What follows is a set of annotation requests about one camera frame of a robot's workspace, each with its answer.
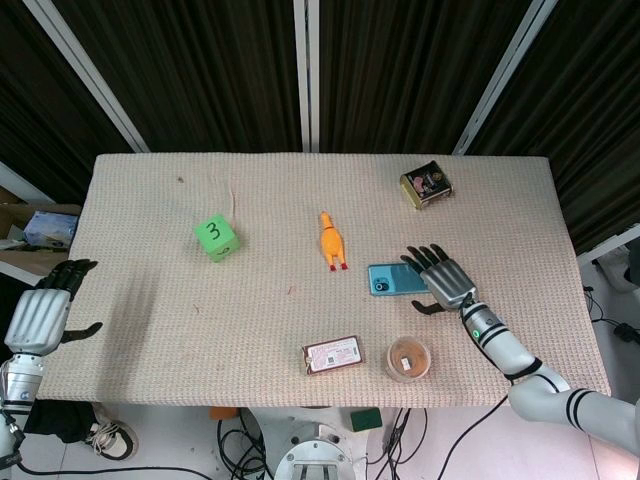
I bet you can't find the white and black sneaker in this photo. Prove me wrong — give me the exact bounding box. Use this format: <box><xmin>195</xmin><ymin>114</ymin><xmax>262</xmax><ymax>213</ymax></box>
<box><xmin>84</xmin><ymin>419</ymin><xmax>139</xmax><ymax>462</ymax></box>

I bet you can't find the blue smartphone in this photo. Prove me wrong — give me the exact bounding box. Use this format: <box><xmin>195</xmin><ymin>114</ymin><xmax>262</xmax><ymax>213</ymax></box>
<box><xmin>367</xmin><ymin>262</ymin><xmax>434</xmax><ymax>298</ymax></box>

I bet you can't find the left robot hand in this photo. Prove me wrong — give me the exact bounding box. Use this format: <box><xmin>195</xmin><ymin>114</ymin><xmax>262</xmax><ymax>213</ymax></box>
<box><xmin>4</xmin><ymin>258</ymin><xmax>104</xmax><ymax>358</ymax></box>

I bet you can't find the blue plastic package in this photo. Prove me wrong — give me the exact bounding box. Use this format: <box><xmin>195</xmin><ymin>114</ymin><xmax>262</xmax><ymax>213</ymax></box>
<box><xmin>22</xmin><ymin>210</ymin><xmax>79</xmax><ymax>250</ymax></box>

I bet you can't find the beige woven table mat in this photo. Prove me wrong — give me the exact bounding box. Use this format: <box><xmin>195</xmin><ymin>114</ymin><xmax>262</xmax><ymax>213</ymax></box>
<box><xmin>35</xmin><ymin>153</ymin><xmax>612</xmax><ymax>409</ymax></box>

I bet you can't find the green block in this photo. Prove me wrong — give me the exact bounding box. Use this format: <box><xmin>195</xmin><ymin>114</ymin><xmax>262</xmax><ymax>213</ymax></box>
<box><xmin>349</xmin><ymin>407</ymin><xmax>384</xmax><ymax>432</ymax></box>

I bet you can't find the red and white snack packet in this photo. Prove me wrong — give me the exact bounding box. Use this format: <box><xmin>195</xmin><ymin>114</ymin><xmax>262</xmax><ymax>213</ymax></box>
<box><xmin>301</xmin><ymin>335</ymin><xmax>366</xmax><ymax>376</ymax></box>

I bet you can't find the white metal frame post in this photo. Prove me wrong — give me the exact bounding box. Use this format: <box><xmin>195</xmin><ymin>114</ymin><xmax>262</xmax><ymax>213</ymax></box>
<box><xmin>293</xmin><ymin>0</ymin><xmax>321</xmax><ymax>154</ymax></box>
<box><xmin>452</xmin><ymin>0</ymin><xmax>566</xmax><ymax>156</ymax></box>
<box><xmin>22</xmin><ymin>0</ymin><xmax>150</xmax><ymax>154</ymax></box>

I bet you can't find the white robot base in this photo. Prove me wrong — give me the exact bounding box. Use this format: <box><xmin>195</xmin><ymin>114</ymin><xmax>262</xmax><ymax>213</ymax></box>
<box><xmin>249</xmin><ymin>407</ymin><xmax>391</xmax><ymax>480</ymax></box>

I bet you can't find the cardboard box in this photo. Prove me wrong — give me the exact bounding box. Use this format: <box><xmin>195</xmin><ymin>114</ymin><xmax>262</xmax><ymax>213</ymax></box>
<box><xmin>0</xmin><ymin>187</ymin><xmax>84</xmax><ymax>276</ymax></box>

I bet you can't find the gold and black tin can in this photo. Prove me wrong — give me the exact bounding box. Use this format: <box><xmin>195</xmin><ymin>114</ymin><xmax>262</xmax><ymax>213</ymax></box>
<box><xmin>399</xmin><ymin>159</ymin><xmax>455</xmax><ymax>210</ymax></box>

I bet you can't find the black cable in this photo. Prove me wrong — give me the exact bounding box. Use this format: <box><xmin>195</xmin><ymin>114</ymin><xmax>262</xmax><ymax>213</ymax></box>
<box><xmin>442</xmin><ymin>394</ymin><xmax>511</xmax><ymax>480</ymax></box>

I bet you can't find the yellow rubber chicken toy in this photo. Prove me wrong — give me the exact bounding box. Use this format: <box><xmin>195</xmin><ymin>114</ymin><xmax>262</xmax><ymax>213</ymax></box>
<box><xmin>319</xmin><ymin>211</ymin><xmax>349</xmax><ymax>273</ymax></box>

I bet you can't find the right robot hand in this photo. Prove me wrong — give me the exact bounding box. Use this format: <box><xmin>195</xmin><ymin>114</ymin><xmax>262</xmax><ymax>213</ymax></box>
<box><xmin>399</xmin><ymin>243</ymin><xmax>477</xmax><ymax>318</ymax></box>

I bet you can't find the green foam number cube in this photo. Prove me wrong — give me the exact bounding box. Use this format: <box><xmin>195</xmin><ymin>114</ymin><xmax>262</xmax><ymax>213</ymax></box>
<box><xmin>193</xmin><ymin>213</ymin><xmax>241</xmax><ymax>264</ymax></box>

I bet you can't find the round clear plastic container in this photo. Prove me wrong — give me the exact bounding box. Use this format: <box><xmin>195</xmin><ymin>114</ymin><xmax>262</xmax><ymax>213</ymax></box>
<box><xmin>386</xmin><ymin>336</ymin><xmax>432</xmax><ymax>384</ymax></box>

